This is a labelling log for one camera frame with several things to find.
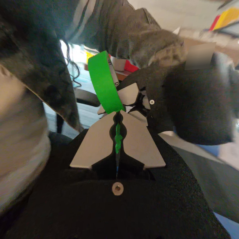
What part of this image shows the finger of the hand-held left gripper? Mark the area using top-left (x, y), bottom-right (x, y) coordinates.
top-left (118, 83), bottom-right (140, 106)
top-left (97, 105), bottom-right (149, 127)

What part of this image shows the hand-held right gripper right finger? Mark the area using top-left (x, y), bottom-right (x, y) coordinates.
top-left (119, 110), bottom-right (166, 170)

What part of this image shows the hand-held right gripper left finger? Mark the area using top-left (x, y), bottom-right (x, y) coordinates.
top-left (70, 110), bottom-right (120, 169)

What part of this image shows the green tape roll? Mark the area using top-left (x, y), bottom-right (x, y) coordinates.
top-left (88, 50), bottom-right (126, 154)

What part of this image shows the person's left forearm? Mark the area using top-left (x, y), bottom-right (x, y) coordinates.
top-left (64, 0), bottom-right (186, 68)

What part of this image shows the white box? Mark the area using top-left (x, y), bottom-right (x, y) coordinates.
top-left (110, 56), bottom-right (128, 72)

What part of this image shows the blue paper sheet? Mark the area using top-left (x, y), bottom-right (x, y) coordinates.
top-left (196, 143), bottom-right (221, 157)

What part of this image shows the yellow and red object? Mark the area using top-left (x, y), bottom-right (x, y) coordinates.
top-left (209, 7), bottom-right (239, 32)

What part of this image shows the person's torso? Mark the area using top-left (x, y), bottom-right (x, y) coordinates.
top-left (0, 0), bottom-right (85, 217)

